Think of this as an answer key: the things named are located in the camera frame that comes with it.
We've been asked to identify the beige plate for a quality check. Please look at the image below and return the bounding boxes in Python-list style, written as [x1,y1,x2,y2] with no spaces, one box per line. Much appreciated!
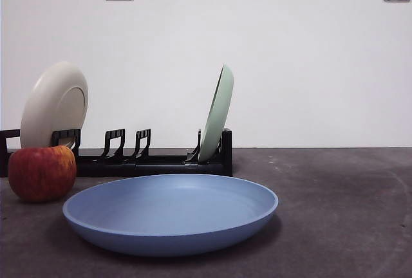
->
[19,60,89,150]

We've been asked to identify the pale green plate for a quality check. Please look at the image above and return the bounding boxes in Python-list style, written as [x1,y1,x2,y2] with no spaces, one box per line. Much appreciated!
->
[197,63,235,164]

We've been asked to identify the black plate rack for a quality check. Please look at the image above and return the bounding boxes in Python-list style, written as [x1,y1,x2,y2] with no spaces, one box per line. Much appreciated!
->
[0,127,233,178]

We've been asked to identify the blue plate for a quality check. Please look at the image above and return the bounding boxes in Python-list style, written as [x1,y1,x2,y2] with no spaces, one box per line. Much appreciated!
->
[62,173,279,257]

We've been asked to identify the red apple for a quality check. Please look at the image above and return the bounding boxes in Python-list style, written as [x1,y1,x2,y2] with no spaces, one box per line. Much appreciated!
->
[8,145,77,203]

